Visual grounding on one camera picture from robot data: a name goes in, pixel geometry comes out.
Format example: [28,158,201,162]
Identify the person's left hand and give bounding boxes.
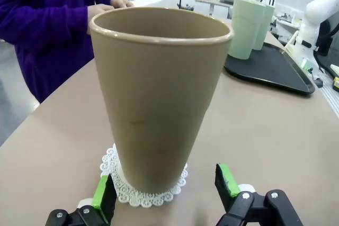
[110,0,135,9]

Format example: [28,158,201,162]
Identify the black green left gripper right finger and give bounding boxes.
[215,162,305,226]

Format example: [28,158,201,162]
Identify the brown plastic cup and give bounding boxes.
[88,7,235,194]

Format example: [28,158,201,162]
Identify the person in purple sweater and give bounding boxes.
[0,0,123,104]

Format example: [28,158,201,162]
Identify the person's right forearm purple sleeve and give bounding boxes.
[0,5,92,46]

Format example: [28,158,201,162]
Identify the black plastic tray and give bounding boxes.
[224,42,316,95]

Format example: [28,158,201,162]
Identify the aluminium slotted base plate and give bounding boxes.
[316,71,339,121]

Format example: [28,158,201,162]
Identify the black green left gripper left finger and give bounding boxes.
[44,173,118,226]

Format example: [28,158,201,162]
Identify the person's right hand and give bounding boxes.
[86,3,117,35]

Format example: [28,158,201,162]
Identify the white lace coaster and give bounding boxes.
[100,143,189,209]

